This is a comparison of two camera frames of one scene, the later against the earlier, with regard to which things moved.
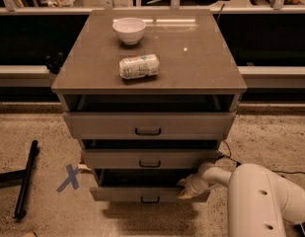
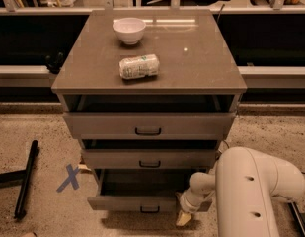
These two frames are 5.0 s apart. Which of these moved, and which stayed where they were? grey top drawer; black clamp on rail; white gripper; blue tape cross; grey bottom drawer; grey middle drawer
Moved: white gripper; grey bottom drawer
Stayed: black clamp on rail; grey middle drawer; blue tape cross; grey top drawer
